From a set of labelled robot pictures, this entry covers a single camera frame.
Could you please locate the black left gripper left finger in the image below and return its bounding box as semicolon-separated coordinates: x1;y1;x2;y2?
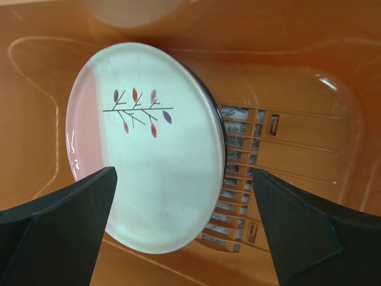
1;167;117;285

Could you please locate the orange plastic bin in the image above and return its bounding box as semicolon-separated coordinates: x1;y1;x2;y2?
1;1;380;285

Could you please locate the cream and pink branch plate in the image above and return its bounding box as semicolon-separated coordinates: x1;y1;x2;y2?
65;42;224;254

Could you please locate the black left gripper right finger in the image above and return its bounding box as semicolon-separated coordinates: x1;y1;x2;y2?
252;169;380;285

